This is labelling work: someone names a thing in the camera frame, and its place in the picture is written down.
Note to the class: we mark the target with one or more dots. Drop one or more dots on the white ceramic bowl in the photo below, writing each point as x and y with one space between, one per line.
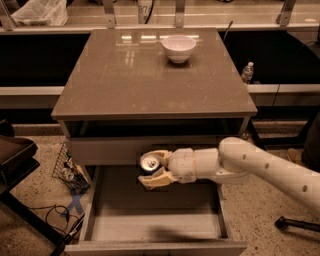
178 48

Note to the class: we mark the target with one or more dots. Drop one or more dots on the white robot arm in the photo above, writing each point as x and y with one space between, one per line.
231 163

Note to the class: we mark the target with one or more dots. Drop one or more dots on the white plastic bag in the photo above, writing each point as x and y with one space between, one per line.
42 13

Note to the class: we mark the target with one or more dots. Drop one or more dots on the clear plastic water bottle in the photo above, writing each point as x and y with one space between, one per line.
247 73

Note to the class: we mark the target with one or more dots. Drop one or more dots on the closed drawer with handle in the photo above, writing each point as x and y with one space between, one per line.
127 150

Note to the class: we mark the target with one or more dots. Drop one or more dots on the grey drawer cabinet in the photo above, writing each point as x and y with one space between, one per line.
123 85

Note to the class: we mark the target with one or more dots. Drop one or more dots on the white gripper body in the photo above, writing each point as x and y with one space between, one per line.
181 165

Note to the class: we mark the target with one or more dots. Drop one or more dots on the wire basket with items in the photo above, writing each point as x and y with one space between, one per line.
69 173

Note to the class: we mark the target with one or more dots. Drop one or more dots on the black chair leg caster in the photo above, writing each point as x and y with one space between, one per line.
283 223

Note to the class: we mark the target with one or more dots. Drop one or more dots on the blue pepsi can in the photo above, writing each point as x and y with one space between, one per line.
149 164

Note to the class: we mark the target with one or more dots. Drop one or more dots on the dark chair at left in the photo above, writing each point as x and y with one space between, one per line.
16 163

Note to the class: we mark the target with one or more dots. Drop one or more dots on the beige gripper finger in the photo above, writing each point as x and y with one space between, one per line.
163 156
157 180

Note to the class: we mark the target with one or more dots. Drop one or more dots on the open lower drawer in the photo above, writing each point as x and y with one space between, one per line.
122 218

